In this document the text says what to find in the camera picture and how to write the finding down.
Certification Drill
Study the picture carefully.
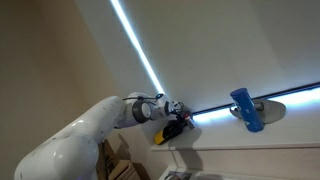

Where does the light cardboard box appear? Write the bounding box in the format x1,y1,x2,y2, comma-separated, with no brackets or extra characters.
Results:
107,159,151,180

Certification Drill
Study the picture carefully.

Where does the blue cylindrical can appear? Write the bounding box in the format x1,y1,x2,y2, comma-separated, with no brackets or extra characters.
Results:
229,87,265,133

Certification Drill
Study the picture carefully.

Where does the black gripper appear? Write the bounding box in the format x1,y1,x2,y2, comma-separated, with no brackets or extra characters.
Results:
169,100,188,123

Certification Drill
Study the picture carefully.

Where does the brown cardboard box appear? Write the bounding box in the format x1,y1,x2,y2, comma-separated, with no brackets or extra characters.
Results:
96,133,134,180

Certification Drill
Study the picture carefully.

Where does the white bottle red cap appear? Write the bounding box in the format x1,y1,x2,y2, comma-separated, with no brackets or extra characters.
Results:
184,114,196,130

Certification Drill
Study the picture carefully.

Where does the grey round plate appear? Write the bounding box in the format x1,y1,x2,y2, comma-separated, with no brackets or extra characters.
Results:
229,98,287,125

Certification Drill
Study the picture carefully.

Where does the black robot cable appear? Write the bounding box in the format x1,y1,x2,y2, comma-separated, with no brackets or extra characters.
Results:
122,93,164,105

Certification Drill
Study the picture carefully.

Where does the yellow and black marker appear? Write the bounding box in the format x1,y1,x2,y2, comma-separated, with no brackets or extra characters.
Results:
153,119,188,145

